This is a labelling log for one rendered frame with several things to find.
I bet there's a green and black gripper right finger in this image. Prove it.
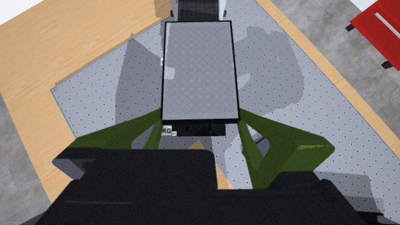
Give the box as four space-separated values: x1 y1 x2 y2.
237 108 335 189

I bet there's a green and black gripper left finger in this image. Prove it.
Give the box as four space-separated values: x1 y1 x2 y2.
67 108 163 149

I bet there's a black rectangular frame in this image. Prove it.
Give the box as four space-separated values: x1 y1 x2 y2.
171 124 226 136

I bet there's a black well plate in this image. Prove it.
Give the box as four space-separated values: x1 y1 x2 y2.
178 0 219 21

